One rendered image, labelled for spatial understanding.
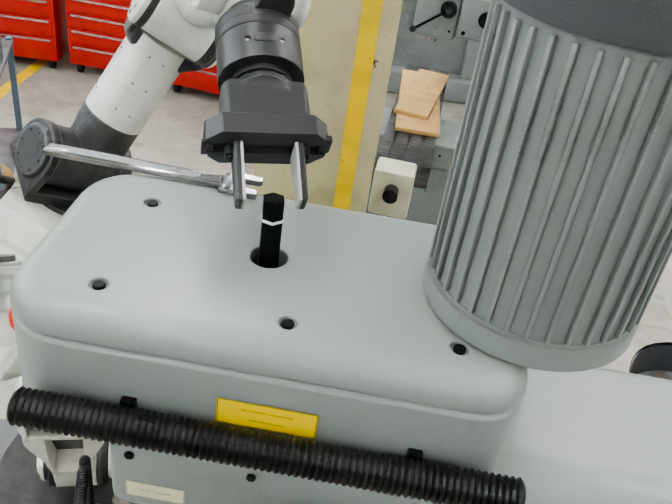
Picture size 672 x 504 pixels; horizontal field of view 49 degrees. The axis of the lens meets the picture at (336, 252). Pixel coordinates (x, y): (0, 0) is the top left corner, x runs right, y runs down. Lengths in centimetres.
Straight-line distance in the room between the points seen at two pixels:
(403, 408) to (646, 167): 27
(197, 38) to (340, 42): 140
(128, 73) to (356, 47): 140
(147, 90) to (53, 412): 56
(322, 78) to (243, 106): 176
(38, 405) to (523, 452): 45
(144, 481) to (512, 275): 42
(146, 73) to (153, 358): 54
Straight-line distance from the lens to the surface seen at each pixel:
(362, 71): 245
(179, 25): 105
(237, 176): 69
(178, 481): 78
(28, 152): 116
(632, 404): 87
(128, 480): 80
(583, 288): 61
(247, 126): 70
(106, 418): 68
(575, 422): 82
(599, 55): 52
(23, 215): 118
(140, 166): 84
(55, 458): 203
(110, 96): 112
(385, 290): 69
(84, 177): 116
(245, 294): 66
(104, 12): 586
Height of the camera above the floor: 230
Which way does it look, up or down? 34 degrees down
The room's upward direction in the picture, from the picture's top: 9 degrees clockwise
